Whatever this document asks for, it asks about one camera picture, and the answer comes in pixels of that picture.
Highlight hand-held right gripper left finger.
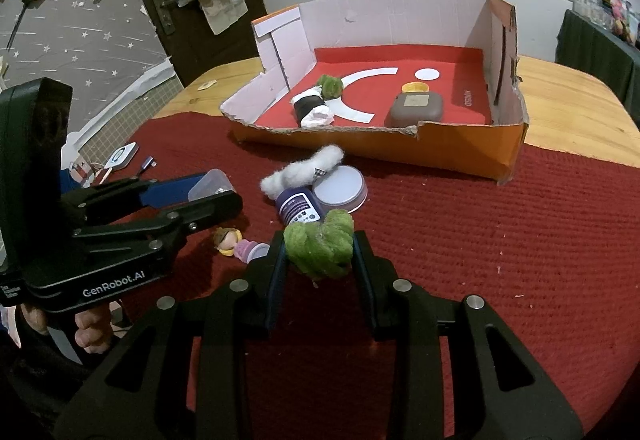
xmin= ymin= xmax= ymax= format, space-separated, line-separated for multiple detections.
xmin=52 ymin=230 xmax=288 ymax=440

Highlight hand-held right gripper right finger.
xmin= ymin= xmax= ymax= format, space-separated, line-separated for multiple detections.
xmin=350 ymin=230 xmax=586 ymax=440

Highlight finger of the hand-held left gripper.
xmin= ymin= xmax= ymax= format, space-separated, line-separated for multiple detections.
xmin=75 ymin=192 xmax=244 ymax=253
xmin=62 ymin=172 xmax=213 ymax=223

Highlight clear plastic cup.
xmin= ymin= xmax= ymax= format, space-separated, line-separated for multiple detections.
xmin=188 ymin=169 xmax=238 ymax=201

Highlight small doll figure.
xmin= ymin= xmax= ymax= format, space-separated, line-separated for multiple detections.
xmin=212 ymin=227 xmax=271 ymax=264

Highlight green plush toy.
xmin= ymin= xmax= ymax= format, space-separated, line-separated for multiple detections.
xmin=283 ymin=208 xmax=356 ymax=281
xmin=316 ymin=74 xmax=345 ymax=100

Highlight dark blue bottle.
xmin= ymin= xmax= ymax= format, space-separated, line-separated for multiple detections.
xmin=275 ymin=186 xmax=323 ymax=227

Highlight round pale lid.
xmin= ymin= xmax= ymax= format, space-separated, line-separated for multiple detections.
xmin=312 ymin=165 xmax=368 ymax=214

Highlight white fluffy plush toy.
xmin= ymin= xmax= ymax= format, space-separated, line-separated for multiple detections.
xmin=260 ymin=145 xmax=346 ymax=201

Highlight black and white plush roll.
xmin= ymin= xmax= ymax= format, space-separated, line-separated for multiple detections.
xmin=291 ymin=87 xmax=335 ymax=131

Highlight orange cardboard box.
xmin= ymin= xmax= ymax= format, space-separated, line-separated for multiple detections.
xmin=220 ymin=0 xmax=530 ymax=183

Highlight brown case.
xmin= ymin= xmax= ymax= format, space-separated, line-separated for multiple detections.
xmin=385 ymin=91 xmax=444 ymax=127

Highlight person's left hand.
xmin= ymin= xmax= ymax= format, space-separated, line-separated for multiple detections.
xmin=74 ymin=307 xmax=115 ymax=355

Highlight white power bank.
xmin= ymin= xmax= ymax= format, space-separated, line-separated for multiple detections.
xmin=106 ymin=142 xmax=139 ymax=169

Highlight red knitted mat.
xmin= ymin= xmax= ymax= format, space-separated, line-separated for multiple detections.
xmin=60 ymin=112 xmax=640 ymax=440

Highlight dark green covered table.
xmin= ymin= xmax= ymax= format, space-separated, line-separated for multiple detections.
xmin=555 ymin=9 xmax=640 ymax=106

